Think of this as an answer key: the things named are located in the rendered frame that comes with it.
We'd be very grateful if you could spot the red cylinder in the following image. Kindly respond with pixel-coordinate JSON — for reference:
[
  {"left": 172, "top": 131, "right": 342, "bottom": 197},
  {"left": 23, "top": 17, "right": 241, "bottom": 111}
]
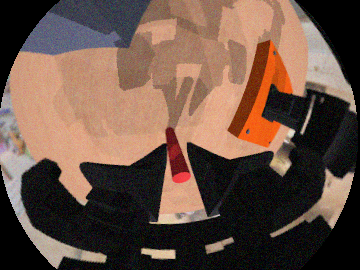
[{"left": 165, "top": 127, "right": 191, "bottom": 183}]

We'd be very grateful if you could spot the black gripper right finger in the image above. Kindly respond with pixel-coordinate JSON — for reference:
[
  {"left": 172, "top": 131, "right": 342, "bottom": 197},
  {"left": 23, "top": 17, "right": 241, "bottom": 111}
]
[{"left": 187, "top": 142, "right": 273, "bottom": 218}]

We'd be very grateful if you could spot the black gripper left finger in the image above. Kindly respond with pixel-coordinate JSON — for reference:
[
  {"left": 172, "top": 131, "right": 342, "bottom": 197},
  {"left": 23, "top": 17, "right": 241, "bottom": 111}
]
[{"left": 79, "top": 143, "right": 168, "bottom": 223}]

